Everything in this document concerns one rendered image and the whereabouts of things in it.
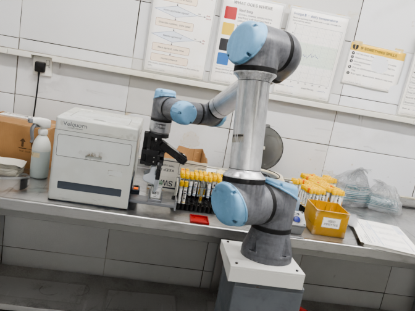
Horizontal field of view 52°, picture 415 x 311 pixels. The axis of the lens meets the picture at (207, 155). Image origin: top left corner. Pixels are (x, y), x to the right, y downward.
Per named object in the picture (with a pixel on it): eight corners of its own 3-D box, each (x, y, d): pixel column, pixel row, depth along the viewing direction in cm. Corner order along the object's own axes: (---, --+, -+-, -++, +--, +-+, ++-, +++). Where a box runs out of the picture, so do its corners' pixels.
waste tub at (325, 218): (310, 234, 163) (317, 209, 161) (301, 221, 176) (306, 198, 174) (344, 239, 164) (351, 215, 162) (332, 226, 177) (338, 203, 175)
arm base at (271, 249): (293, 270, 119) (300, 236, 118) (239, 259, 120) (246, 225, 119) (289, 252, 134) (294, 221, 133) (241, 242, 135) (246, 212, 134)
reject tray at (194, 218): (189, 222, 153) (190, 220, 153) (189, 215, 159) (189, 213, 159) (209, 224, 154) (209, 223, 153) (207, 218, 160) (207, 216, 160)
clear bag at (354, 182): (334, 206, 206) (343, 169, 202) (314, 194, 222) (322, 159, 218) (377, 208, 215) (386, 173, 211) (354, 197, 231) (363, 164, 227)
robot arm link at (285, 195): (301, 229, 125) (309, 184, 123) (268, 232, 116) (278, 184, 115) (271, 216, 134) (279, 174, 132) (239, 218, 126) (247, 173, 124)
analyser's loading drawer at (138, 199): (118, 203, 153) (120, 189, 152) (120, 197, 160) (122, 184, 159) (175, 211, 156) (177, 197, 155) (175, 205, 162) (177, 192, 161)
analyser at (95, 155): (46, 199, 150) (55, 115, 144) (65, 178, 177) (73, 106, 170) (134, 211, 153) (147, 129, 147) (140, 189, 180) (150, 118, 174)
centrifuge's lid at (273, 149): (243, 119, 205) (243, 120, 213) (233, 170, 207) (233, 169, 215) (288, 128, 204) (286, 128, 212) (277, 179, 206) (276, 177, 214)
